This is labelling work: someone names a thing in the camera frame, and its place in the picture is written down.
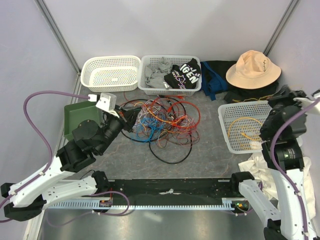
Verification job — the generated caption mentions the left white empty basket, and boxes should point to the left white empty basket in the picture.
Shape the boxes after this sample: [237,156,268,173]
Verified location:
[80,55,141,93]

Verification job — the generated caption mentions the white tape scrap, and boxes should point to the white tape scrap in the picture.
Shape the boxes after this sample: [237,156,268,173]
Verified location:
[159,188,182,196]

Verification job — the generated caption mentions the thin yellow wire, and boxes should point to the thin yellow wire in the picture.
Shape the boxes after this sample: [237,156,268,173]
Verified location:
[232,84,301,104]

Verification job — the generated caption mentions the green plastic tray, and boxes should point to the green plastic tray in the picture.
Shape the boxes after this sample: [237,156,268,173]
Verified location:
[64,101,103,141]

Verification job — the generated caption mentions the thin brown wire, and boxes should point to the thin brown wire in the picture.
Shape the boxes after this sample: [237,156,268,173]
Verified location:
[149,124,201,150]

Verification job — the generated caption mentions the grey cloth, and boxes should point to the grey cloth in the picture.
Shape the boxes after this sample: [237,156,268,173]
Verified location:
[145,57,173,89]

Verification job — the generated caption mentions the white cloth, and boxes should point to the white cloth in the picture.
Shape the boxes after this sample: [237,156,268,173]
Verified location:
[238,152,316,219]

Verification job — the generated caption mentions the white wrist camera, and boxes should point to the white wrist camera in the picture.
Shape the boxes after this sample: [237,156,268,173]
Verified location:
[88,92,120,118]
[293,90,320,115]

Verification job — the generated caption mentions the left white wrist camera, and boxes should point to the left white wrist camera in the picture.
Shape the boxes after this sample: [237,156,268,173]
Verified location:
[88,92,120,118]

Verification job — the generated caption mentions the yellow ethernet cable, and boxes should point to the yellow ethernet cable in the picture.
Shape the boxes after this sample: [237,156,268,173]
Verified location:
[227,116,265,151]

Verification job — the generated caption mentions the middle white clothes basket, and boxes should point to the middle white clothes basket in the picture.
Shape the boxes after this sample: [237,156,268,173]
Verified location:
[136,54,202,97]

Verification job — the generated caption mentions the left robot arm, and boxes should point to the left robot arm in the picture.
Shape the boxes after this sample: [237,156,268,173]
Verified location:
[0,107,141,222]

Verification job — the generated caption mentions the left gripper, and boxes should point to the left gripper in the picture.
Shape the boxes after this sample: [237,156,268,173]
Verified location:
[98,104,144,155]

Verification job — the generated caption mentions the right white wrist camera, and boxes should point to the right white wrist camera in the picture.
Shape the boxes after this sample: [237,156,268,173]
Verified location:
[293,90,320,115]

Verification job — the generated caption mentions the thin blue wire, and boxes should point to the thin blue wire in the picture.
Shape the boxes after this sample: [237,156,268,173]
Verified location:
[131,117,166,143]

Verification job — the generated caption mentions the slotted cable duct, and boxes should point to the slotted cable duct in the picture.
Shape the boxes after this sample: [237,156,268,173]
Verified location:
[48,197,246,211]

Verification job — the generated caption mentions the thin red wire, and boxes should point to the thin red wire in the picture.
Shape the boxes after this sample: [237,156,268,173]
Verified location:
[123,91,201,148]

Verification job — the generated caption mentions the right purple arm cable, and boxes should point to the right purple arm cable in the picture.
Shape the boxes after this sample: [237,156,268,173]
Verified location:
[268,97,320,236]

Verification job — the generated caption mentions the blue black garment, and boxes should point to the blue black garment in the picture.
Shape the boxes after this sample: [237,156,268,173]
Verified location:
[200,60,236,101]

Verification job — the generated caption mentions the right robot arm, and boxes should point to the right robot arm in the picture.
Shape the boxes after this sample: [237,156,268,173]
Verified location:
[229,85,320,240]

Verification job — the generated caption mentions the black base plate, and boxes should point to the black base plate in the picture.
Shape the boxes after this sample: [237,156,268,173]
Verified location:
[96,178,243,205]

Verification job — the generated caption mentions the black garment under hat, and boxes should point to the black garment under hat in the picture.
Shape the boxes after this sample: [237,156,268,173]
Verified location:
[223,80,279,104]

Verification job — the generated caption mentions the thick black cable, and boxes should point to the thick black cable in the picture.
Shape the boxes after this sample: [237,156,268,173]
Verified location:
[119,99,194,165]

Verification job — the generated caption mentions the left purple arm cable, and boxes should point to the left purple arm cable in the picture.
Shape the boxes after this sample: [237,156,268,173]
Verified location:
[0,90,98,223]

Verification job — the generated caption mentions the peach bucket hat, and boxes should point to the peach bucket hat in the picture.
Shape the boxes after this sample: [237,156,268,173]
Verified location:
[225,50,282,90]

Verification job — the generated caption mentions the right white large basket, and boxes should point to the right white large basket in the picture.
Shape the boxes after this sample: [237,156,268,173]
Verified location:
[217,99,303,155]

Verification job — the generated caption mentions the black printed t-shirt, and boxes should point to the black printed t-shirt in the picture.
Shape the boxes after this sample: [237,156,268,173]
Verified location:
[164,58,202,90]

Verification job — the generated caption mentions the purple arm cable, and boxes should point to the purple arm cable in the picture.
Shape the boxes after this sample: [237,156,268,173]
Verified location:
[0,90,98,223]
[268,97,320,236]

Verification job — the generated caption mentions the thin white wire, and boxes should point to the thin white wire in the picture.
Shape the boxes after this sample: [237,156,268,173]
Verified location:
[136,104,171,126]

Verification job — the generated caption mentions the red ethernet cable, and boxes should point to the red ethernet cable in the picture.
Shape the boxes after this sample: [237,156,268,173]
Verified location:
[149,94,201,131]

